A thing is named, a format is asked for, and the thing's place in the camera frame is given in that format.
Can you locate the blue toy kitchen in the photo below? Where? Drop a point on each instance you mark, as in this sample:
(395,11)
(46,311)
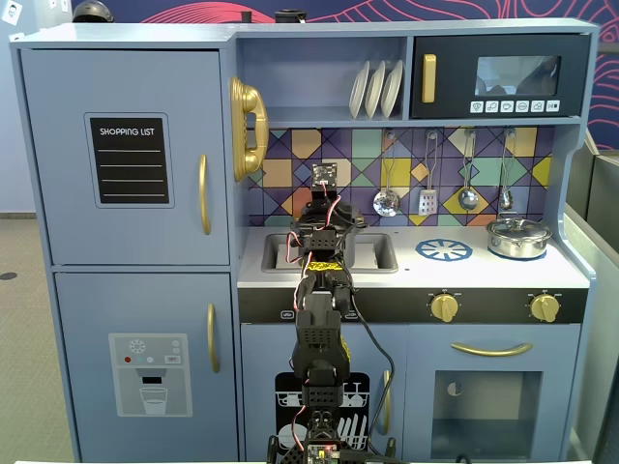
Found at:
(145,34)

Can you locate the black floor disc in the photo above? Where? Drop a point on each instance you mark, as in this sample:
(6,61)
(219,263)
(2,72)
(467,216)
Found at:
(7,276)

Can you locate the black cylinder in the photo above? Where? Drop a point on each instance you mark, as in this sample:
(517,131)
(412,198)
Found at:
(290,16)

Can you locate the robot controller board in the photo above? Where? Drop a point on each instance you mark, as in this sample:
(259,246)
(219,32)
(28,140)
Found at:
(323,452)

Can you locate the small steel spoon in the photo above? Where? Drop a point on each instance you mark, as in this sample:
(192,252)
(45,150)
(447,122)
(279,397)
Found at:
(506,199)

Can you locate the blue dishwasher door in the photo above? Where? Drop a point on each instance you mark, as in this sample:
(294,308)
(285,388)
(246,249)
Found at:
(261,348)

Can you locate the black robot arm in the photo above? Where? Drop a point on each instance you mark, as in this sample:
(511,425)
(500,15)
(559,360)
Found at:
(316,338)

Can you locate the white plate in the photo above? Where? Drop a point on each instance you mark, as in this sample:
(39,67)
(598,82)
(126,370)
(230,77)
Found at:
(392,89)
(374,89)
(359,92)

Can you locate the dark helmet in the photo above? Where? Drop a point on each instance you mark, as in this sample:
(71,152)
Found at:
(92,10)

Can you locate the black microwave door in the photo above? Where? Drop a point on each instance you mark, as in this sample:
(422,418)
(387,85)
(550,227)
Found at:
(454,72)

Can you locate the gray toy sink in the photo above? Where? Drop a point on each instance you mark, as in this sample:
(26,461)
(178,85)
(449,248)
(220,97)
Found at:
(384,251)

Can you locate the paper with face drawing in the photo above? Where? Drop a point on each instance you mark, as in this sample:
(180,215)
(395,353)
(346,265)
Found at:
(12,13)

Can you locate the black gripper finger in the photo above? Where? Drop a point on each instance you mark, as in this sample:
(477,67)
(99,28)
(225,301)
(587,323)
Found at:
(307,215)
(349,211)

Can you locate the blue freezer door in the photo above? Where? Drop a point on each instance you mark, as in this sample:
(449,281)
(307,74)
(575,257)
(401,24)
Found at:
(87,314)

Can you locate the gray cabinet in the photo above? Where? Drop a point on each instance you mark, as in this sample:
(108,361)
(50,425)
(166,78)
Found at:
(604,290)

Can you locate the gold toy telephone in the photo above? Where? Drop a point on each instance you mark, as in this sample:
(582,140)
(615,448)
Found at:
(249,99)

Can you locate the steel ladle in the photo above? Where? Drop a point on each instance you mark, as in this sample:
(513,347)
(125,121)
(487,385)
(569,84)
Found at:
(467,199)

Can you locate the small black object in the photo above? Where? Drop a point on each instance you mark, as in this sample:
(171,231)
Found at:
(246,16)

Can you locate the steel slotted spatula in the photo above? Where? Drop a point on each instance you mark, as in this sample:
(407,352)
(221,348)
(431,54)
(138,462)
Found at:
(428,203)

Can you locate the steel pot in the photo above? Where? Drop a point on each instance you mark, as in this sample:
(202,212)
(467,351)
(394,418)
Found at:
(517,246)

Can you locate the steel slotted spoon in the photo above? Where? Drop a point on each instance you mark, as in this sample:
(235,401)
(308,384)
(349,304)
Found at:
(387,204)

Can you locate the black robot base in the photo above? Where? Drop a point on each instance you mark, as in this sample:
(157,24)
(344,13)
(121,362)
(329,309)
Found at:
(285,454)

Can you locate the gold stove knob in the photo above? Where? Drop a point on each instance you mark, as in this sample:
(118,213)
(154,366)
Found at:
(445,307)
(545,307)

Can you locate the blue oven door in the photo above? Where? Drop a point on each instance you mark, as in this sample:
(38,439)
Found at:
(421,348)

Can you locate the blue fridge door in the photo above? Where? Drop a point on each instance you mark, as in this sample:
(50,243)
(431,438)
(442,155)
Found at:
(58,145)

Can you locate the black shopping list board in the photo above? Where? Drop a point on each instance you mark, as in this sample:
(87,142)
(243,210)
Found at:
(129,159)

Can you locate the black dishwasher sticker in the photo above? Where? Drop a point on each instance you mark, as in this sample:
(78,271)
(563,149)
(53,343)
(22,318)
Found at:
(285,386)

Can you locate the steel pot lid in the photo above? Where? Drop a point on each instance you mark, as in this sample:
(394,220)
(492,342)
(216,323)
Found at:
(518,227)

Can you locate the gray water dispenser sticker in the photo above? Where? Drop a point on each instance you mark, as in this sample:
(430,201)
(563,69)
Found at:
(150,386)

